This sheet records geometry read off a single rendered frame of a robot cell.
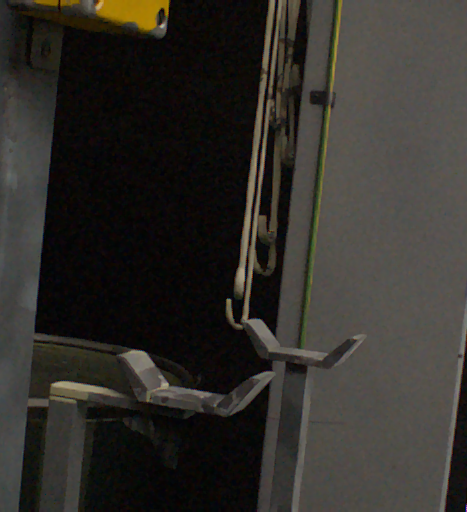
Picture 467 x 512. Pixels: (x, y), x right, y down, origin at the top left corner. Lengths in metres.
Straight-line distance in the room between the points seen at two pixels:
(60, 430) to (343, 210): 0.58
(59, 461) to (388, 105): 0.62
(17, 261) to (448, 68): 0.53
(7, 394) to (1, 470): 0.05
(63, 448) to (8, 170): 0.18
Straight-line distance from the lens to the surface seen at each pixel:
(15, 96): 0.81
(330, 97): 1.24
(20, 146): 0.82
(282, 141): 1.32
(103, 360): 2.19
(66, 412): 0.71
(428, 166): 1.23
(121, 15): 0.80
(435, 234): 1.23
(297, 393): 0.88
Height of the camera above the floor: 1.23
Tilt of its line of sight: 5 degrees down
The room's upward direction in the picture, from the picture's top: 6 degrees clockwise
